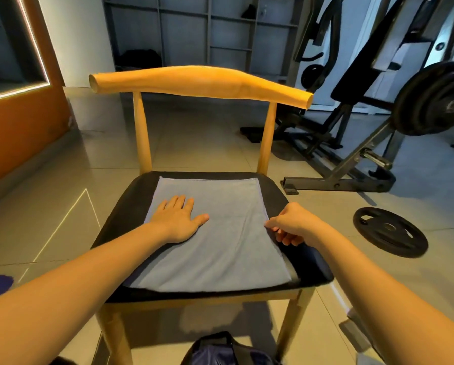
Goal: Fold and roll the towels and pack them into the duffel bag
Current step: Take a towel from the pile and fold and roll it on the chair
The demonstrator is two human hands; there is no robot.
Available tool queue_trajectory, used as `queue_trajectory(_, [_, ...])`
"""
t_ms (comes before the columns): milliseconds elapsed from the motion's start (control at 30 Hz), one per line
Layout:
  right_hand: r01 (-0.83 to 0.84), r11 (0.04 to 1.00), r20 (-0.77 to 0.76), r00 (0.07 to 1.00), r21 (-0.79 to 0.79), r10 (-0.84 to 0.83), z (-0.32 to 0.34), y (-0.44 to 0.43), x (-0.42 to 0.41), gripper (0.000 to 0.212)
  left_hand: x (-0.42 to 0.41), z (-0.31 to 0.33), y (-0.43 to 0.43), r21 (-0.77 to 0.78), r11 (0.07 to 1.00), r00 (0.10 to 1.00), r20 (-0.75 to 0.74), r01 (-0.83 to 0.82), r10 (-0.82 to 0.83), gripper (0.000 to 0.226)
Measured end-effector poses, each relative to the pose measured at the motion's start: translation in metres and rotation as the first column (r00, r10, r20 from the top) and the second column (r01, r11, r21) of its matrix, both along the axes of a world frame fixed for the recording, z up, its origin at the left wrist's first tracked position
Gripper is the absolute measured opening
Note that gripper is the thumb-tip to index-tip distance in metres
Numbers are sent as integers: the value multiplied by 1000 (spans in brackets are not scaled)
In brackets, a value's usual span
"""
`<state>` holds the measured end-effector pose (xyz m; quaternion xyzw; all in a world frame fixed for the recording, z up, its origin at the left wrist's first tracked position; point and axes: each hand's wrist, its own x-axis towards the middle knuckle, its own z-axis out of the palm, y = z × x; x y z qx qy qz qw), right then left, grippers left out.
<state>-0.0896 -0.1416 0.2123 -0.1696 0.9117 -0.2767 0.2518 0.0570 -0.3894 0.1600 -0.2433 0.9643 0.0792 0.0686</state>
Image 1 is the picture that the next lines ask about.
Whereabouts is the person's left hand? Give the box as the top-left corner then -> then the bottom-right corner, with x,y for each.
147,195 -> 211,245

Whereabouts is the person's right hand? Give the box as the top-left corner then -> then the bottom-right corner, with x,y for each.
264,201 -> 330,250

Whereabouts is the single blue-grey towel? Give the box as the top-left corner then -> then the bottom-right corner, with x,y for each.
128,176 -> 295,294

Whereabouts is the navy blue bag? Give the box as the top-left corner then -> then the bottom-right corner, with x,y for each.
181,331 -> 277,365

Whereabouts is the person's left forearm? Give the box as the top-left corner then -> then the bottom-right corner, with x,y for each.
0,224 -> 171,365

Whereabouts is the person's right forearm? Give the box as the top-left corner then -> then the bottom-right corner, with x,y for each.
314,228 -> 454,365

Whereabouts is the black and grey gym machine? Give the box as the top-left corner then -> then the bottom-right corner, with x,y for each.
240,0 -> 454,195

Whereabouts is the loose black weight plate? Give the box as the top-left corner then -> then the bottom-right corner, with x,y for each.
353,206 -> 429,259

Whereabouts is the wooden chair with black seat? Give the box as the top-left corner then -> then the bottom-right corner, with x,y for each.
88,65 -> 336,365

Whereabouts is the mounted black weight plate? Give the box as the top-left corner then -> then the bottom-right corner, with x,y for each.
392,61 -> 454,137

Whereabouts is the grey shelf unit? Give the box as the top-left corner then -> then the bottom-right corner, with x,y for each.
101,0 -> 304,87

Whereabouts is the wall mirror with light strip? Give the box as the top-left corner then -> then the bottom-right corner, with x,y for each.
0,0 -> 51,104

